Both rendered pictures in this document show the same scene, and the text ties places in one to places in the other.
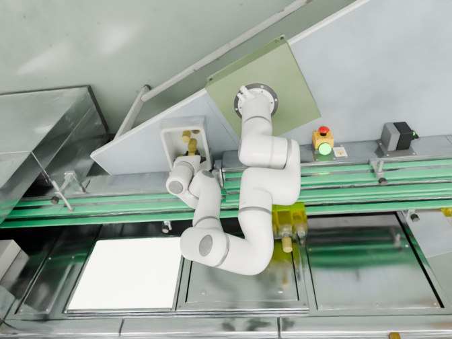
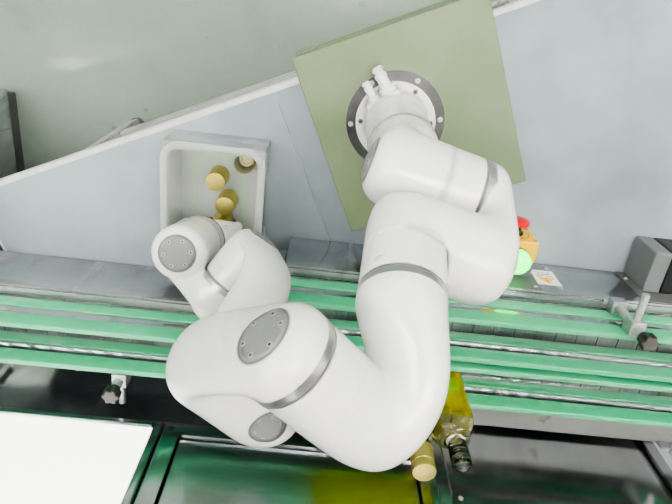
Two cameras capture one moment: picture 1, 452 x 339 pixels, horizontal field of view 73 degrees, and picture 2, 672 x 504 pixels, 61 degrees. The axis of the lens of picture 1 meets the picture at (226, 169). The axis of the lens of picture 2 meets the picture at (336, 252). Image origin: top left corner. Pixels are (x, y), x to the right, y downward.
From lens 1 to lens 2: 0.37 m
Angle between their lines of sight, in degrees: 17
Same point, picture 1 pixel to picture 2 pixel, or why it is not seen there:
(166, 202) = (131, 325)
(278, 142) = (467, 156)
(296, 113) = not seen: hidden behind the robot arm
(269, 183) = (448, 224)
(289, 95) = (470, 116)
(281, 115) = not seen: hidden behind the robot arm
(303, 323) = not seen: outside the picture
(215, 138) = (280, 204)
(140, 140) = (104, 175)
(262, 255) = (419, 404)
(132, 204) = (41, 315)
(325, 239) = (495, 479)
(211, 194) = (270, 274)
